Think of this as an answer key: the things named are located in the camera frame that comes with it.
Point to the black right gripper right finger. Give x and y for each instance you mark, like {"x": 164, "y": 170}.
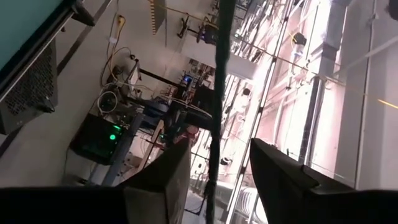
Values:
{"x": 311, "y": 199}

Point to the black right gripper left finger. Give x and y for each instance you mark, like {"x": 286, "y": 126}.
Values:
{"x": 93, "y": 205}

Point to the dark blue artificial tulip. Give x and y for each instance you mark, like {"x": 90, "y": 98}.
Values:
{"x": 222, "y": 62}

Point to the blue metal leg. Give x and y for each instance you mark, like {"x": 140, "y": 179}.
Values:
{"x": 124, "y": 149}

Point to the black box with green light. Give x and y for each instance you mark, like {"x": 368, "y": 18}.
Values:
{"x": 93, "y": 140}

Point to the long ceiling light bar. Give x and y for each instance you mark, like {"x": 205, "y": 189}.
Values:
{"x": 258, "y": 118}

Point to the black mesh computer case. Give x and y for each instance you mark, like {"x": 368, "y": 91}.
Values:
{"x": 28, "y": 90}

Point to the white pillar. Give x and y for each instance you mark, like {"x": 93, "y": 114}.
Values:
{"x": 205, "y": 53}

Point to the silver ribbed ceiling duct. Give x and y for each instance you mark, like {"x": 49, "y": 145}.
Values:
{"x": 245, "y": 202}

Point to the black ceiling camera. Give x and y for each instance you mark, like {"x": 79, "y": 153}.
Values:
{"x": 299, "y": 39}

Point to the black table frame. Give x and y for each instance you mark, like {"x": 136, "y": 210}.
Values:
{"x": 31, "y": 46}

